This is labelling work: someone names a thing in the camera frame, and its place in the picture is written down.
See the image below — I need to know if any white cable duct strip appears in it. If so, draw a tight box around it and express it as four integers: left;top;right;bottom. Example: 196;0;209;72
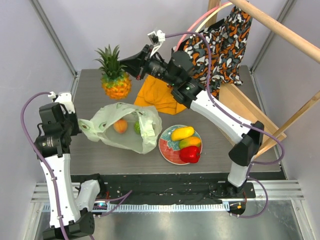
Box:
43;202;230;213

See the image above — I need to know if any patterned camouflage cloth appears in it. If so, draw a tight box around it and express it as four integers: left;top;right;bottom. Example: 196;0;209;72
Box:
178;6;252;99

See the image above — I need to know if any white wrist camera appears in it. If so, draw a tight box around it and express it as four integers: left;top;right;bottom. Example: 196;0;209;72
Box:
48;91;76;114
147;30;166;57

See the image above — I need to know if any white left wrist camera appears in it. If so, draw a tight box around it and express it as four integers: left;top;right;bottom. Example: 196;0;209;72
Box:
48;91;76;114

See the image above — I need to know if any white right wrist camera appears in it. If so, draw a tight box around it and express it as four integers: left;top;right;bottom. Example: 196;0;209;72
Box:
147;30;166;57

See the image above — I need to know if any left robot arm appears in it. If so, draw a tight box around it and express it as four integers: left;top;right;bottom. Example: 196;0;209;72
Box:
34;102;107;240

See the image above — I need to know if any orange cloth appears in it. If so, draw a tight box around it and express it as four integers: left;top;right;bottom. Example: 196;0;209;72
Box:
134;75;187;115

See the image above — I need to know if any red fake apple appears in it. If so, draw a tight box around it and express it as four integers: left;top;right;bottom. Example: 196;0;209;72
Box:
179;146;201;164

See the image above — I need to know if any fake peach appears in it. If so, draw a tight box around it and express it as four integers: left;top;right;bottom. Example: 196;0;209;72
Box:
113;119;128;134

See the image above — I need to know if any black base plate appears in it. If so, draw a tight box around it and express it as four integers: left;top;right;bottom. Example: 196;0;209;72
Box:
67;172;257;203

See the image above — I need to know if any pink and cream hanger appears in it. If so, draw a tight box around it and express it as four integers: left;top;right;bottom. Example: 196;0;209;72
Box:
173;1;235;52

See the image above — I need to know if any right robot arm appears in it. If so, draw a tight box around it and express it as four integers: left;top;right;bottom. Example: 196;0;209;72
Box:
120;45;264;198

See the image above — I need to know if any yellow fake mango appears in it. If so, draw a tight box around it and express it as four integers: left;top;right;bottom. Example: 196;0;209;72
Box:
171;126;195;141

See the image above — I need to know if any wooden rack frame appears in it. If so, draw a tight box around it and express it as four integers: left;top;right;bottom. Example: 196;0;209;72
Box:
197;0;320;161

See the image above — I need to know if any red floral plate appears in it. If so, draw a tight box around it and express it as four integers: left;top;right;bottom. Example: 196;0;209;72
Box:
158;124;203;166

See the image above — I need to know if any green avocado plastic bag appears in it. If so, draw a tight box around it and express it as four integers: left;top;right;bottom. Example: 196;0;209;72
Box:
78;102;162;154

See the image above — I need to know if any green orange fake mango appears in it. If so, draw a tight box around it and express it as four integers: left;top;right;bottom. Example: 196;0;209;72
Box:
179;136;202;149

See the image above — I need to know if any green fake lime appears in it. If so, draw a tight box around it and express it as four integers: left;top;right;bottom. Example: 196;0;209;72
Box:
134;121;141;134

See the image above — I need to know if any fake pineapple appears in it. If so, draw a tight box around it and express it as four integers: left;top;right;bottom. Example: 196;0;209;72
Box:
95;45;132;100

